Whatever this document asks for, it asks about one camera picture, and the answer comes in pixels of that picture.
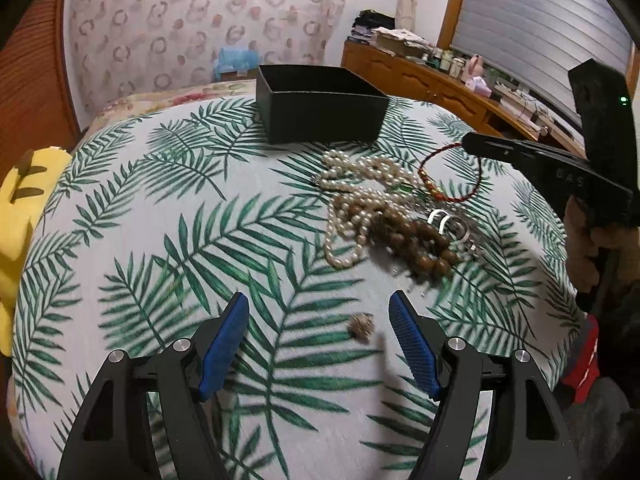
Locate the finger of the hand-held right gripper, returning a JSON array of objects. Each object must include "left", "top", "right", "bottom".
[{"left": 462, "top": 132, "right": 547, "bottom": 172}]

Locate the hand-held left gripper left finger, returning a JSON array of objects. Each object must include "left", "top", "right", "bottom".
[{"left": 56, "top": 291, "right": 251, "bottom": 480}]

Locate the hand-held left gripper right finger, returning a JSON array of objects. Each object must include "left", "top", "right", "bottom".
[{"left": 389, "top": 290, "right": 583, "bottom": 480}]

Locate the small gold brooch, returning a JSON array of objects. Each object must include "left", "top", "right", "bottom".
[{"left": 348, "top": 313, "right": 375, "bottom": 342}]

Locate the red cord bracelet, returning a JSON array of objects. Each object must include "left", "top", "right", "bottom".
[{"left": 418, "top": 142, "right": 483, "bottom": 204}]

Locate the silver hair comb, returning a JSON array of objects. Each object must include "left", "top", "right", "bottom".
[{"left": 425, "top": 207, "right": 481, "bottom": 251}]

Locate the brown wooden bead bracelet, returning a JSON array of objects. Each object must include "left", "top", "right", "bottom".
[{"left": 332, "top": 192, "right": 461, "bottom": 281}]

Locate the white pearl necklace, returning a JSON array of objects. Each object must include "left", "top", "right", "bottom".
[{"left": 317, "top": 150, "right": 426, "bottom": 268}]

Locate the black cardboard box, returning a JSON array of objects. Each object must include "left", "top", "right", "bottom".
[{"left": 256, "top": 64, "right": 390, "bottom": 145}]

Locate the person's right hand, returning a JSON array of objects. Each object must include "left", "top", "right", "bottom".
[{"left": 564, "top": 200, "right": 608, "bottom": 293}]

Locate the pink tissue box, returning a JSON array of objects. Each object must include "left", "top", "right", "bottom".
[{"left": 462, "top": 55, "right": 501, "bottom": 97}]

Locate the group of small jars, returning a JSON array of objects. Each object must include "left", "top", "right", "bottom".
[{"left": 425, "top": 47, "right": 467, "bottom": 79}]

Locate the wooden cabinet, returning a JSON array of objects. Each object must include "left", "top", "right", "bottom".
[{"left": 342, "top": 40, "right": 586, "bottom": 156}]

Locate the green leaf printed tablecloth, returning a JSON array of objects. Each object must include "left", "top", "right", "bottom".
[{"left": 12, "top": 95, "right": 586, "bottom": 480}]

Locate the grey window blind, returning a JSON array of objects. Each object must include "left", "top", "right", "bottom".
[{"left": 450, "top": 0, "right": 633, "bottom": 126}]

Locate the red black garment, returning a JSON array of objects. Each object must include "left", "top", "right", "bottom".
[{"left": 559, "top": 312, "right": 640, "bottom": 480}]

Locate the stack of dark clothes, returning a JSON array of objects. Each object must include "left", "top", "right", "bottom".
[{"left": 350, "top": 9, "right": 396, "bottom": 43}]

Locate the yellow plush toy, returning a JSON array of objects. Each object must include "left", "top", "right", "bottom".
[{"left": 0, "top": 146, "right": 73, "bottom": 356}]

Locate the floral blanket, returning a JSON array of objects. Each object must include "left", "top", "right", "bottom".
[{"left": 90, "top": 79, "right": 261, "bottom": 126}]

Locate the blue plastic bag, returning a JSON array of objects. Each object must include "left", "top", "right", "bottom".
[{"left": 214, "top": 46, "right": 262, "bottom": 80}]

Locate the wooden slatted wardrobe door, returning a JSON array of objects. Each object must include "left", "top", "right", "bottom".
[{"left": 0, "top": 0, "right": 81, "bottom": 201}]

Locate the wooden window frame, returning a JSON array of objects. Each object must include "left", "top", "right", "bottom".
[{"left": 437, "top": 0, "right": 473, "bottom": 52}]

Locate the ring patterned curtain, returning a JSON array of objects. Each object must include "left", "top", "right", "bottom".
[{"left": 64, "top": 0, "right": 351, "bottom": 116}]

